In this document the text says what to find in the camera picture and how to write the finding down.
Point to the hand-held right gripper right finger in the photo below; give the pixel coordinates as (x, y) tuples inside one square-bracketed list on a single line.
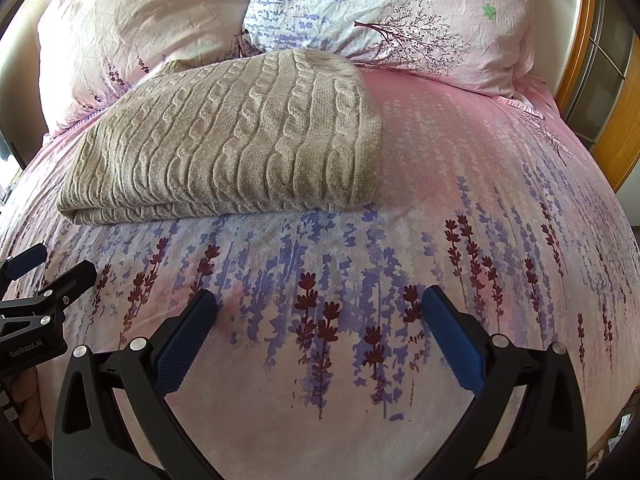
[(450, 340)]

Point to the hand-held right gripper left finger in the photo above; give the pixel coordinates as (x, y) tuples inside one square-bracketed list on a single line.
[(185, 345)]

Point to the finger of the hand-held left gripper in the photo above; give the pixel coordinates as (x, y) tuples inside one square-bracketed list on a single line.
[(70, 280), (20, 265)]

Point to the pink floral bed sheet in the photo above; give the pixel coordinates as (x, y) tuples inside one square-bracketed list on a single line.
[(450, 185)]

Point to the wooden framed glass door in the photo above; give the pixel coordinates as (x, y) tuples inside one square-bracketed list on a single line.
[(610, 150)]

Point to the pink floral pillow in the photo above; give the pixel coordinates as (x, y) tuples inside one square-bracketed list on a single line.
[(150, 20)]

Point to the white tree print pillow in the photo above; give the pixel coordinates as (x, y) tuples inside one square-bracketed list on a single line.
[(375, 0)]

